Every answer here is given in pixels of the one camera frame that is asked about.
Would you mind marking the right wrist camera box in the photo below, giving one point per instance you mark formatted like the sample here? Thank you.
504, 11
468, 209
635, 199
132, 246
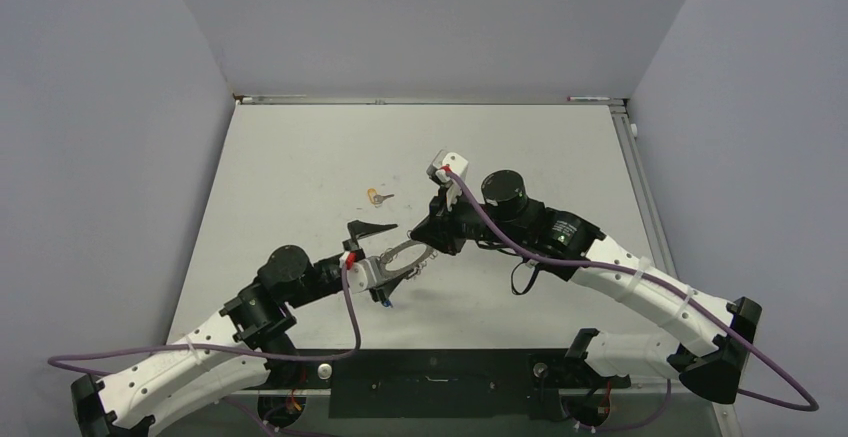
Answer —
439, 170

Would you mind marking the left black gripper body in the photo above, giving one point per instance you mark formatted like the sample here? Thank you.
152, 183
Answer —
348, 245

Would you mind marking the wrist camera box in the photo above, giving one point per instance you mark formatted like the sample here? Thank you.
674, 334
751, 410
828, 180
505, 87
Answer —
439, 170
359, 275

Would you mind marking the aluminium frame rail front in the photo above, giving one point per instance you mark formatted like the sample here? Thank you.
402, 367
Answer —
714, 377

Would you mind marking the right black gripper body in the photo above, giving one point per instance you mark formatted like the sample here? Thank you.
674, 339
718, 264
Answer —
464, 222

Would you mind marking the aluminium frame rail back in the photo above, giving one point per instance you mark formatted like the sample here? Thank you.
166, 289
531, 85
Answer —
400, 100

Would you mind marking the aluminium frame rail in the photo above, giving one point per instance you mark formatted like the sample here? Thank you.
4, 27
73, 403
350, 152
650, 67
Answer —
658, 243
714, 377
400, 100

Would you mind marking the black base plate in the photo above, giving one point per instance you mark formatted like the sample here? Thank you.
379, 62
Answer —
449, 383

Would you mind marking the key with yellow tag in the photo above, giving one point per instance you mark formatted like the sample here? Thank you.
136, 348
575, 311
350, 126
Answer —
376, 199

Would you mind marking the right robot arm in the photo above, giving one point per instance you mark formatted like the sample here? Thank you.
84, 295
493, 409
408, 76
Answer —
703, 342

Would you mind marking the red white marker pen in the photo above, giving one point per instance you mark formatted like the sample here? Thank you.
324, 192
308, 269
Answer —
588, 99

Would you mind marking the aluminium frame rail right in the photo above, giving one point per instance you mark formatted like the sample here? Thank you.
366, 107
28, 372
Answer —
658, 243

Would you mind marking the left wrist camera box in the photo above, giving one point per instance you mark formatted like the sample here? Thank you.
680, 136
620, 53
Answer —
359, 275

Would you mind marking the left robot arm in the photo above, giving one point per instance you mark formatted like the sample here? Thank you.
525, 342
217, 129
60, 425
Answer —
237, 347

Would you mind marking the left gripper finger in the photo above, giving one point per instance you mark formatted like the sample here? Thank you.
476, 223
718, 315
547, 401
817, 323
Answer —
382, 296
358, 229

